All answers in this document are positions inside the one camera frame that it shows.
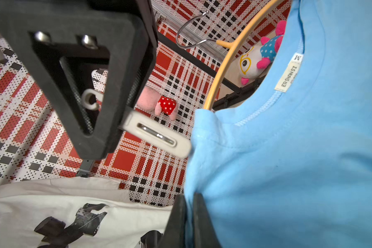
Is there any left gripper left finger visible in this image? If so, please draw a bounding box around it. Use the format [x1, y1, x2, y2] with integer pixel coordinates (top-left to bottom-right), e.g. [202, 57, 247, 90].
[158, 194, 187, 248]

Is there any pink pig plush toy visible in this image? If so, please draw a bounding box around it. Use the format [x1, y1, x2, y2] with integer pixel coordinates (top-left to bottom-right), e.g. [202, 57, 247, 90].
[136, 86, 179, 121]

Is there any black clothes rack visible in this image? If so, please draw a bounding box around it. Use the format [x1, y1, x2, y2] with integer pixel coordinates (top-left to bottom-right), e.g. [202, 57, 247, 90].
[158, 33, 266, 111]

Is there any light blue cloth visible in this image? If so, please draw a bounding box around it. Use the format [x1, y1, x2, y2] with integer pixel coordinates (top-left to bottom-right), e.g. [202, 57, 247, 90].
[184, 1, 372, 248]

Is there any white owl plush toy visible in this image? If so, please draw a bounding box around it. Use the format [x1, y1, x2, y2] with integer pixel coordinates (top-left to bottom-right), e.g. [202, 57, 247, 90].
[235, 21, 287, 86]

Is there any wooden hanger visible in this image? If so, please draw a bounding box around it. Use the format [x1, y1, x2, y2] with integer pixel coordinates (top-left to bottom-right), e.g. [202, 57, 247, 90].
[176, 0, 283, 110]

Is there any black wall hook rail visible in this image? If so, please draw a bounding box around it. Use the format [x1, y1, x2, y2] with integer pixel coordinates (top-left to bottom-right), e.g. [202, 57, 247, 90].
[76, 160, 95, 178]

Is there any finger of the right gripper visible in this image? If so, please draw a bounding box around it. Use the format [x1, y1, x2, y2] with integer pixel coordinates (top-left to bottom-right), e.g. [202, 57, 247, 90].
[0, 1, 158, 160]

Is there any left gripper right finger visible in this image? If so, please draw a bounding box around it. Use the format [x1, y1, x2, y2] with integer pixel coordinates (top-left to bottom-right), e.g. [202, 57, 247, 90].
[192, 193, 222, 248]

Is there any white printed t-shirt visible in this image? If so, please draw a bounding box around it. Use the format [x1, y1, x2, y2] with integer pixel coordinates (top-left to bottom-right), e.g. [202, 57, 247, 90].
[0, 177, 172, 248]

